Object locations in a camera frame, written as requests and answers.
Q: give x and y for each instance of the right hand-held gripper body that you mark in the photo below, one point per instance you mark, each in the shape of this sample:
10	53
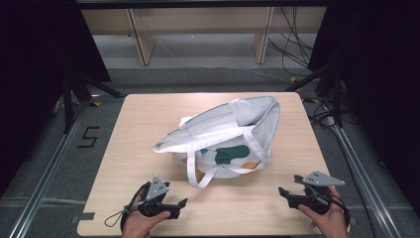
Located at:
318	190

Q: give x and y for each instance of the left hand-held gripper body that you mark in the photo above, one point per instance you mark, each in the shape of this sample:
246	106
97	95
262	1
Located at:
155	191

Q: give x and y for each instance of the white tote bag green orange print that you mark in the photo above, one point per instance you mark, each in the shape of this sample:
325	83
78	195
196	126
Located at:
231	115

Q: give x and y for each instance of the person's right hand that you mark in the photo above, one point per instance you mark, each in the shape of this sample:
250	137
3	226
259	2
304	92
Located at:
330	221

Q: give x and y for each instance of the person's left hand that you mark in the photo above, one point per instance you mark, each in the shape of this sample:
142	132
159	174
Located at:
140	224

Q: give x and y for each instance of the black tape strip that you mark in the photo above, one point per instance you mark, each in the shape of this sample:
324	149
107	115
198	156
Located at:
86	216

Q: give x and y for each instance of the yellow tape piece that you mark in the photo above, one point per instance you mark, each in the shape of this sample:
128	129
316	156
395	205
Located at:
315	100
293	79
96	103

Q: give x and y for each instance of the black metal stand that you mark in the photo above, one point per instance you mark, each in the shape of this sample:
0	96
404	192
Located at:
71	99
335	95

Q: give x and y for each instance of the dark curtain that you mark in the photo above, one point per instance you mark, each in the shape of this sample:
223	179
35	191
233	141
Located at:
39	66
379	82

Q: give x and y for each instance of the aluminium floor rail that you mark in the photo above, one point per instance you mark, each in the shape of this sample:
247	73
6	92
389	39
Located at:
46	175
360	168

